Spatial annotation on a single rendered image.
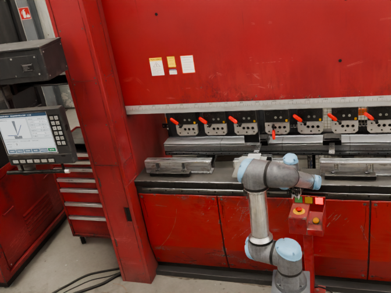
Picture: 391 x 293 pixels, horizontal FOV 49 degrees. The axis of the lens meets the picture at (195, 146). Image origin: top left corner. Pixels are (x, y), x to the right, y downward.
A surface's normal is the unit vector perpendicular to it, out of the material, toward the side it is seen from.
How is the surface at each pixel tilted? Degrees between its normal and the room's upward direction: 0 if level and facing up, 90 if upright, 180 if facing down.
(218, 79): 90
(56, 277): 0
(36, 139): 90
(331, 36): 90
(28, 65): 90
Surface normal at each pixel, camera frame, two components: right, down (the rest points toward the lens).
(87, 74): -0.29, 0.44
